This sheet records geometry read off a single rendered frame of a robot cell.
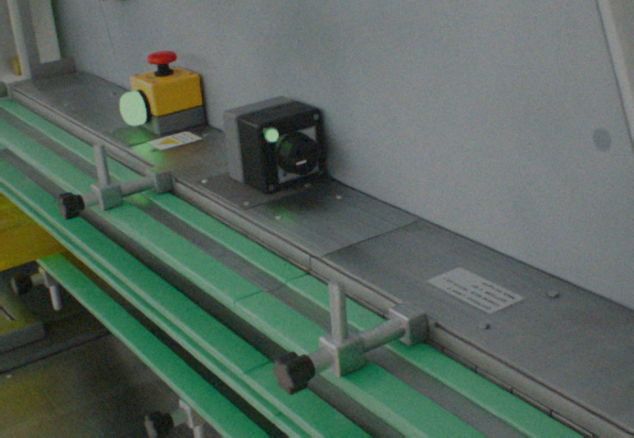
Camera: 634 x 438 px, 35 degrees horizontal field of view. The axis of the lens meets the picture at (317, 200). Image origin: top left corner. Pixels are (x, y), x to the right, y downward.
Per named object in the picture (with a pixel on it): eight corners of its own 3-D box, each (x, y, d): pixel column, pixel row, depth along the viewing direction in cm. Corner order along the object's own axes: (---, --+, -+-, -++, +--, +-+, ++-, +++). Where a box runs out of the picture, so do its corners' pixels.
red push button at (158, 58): (144, 77, 132) (141, 53, 130) (171, 72, 134) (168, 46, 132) (157, 83, 128) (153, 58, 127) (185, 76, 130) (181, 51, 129)
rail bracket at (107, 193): (163, 182, 118) (57, 214, 111) (155, 124, 115) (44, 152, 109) (178, 192, 115) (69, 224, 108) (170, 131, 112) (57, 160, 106)
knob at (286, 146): (312, 166, 108) (330, 174, 106) (278, 176, 106) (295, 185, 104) (309, 126, 107) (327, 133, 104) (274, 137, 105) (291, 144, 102)
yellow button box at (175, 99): (185, 112, 138) (137, 126, 134) (178, 60, 135) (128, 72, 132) (208, 123, 133) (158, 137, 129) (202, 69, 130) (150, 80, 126)
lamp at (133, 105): (139, 119, 133) (118, 124, 132) (134, 86, 131) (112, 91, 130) (153, 126, 129) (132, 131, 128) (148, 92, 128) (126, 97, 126)
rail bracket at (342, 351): (407, 323, 82) (269, 381, 75) (402, 242, 79) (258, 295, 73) (439, 341, 79) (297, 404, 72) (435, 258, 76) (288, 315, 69)
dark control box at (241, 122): (291, 159, 116) (229, 177, 112) (285, 93, 113) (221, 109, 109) (331, 176, 110) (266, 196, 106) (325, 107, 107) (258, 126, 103)
